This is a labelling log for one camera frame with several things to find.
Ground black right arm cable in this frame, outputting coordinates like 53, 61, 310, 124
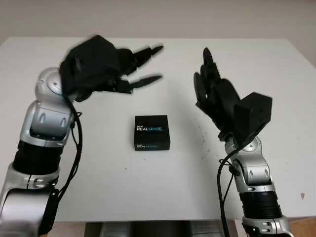
216, 145, 244, 237

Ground grey robot body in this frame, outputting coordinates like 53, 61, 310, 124
85, 215, 235, 237

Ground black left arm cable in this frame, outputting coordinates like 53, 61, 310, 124
53, 97, 83, 205

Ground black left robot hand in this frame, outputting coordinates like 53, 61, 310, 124
60, 44, 165, 102

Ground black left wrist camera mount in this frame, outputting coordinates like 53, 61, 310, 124
60, 34, 119, 87

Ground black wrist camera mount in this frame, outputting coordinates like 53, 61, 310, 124
60, 34, 119, 87
233, 92, 273, 147

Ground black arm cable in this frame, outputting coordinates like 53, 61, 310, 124
216, 145, 244, 237
53, 97, 83, 205

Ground black RealSense box lid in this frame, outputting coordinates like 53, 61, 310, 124
132, 114, 172, 152

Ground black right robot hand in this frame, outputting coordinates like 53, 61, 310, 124
193, 47, 245, 139

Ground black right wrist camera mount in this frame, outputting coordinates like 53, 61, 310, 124
233, 92, 273, 147

